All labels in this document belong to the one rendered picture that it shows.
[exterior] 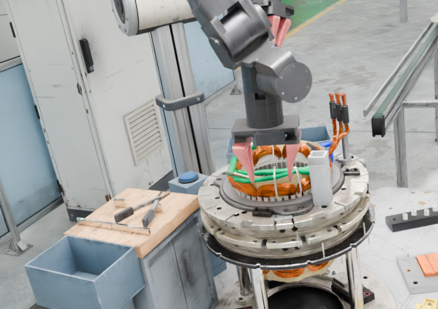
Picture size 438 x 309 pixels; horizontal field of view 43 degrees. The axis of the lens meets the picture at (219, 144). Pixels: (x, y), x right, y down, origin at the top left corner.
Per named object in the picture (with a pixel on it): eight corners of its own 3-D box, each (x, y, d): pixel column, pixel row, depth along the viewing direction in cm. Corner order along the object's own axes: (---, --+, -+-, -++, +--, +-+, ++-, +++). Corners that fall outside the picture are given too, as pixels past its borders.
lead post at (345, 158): (351, 160, 109) (346, 103, 105) (347, 165, 107) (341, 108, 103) (343, 160, 110) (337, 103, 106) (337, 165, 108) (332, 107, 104)
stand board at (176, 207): (143, 259, 98) (139, 247, 98) (66, 244, 108) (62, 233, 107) (201, 205, 114) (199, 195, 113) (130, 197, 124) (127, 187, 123)
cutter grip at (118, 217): (117, 223, 104) (115, 216, 104) (115, 222, 105) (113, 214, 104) (134, 214, 107) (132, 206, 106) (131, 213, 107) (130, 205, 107)
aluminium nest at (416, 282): (454, 289, 116) (453, 279, 115) (410, 294, 117) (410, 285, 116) (436, 258, 127) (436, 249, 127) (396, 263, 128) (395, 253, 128)
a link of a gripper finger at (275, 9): (294, 61, 98) (291, 8, 98) (274, 58, 92) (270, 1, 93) (261, 66, 102) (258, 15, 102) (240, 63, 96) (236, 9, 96)
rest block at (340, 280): (349, 296, 114) (347, 287, 114) (332, 285, 119) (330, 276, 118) (364, 288, 116) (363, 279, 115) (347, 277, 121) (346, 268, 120)
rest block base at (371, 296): (356, 309, 113) (355, 302, 112) (331, 291, 120) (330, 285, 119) (375, 298, 115) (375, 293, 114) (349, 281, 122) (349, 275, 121)
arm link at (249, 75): (265, 45, 87) (232, 51, 85) (288, 49, 81) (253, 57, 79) (269, 88, 89) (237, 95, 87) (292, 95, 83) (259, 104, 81)
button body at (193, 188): (227, 268, 138) (209, 176, 129) (206, 282, 134) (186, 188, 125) (208, 259, 143) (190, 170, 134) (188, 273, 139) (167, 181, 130)
